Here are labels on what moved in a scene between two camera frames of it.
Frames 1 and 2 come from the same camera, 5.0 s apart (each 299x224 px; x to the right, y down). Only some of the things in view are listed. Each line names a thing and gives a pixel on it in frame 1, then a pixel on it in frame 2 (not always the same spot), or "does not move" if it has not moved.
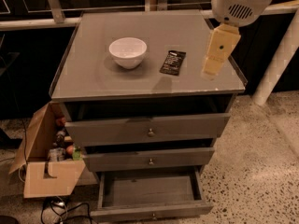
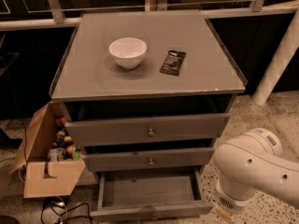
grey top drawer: x=118 y=131 does not move
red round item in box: x=69 y=149 does not move
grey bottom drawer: x=151 y=195 does not move
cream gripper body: x=234 y=7 to x=230 y=202
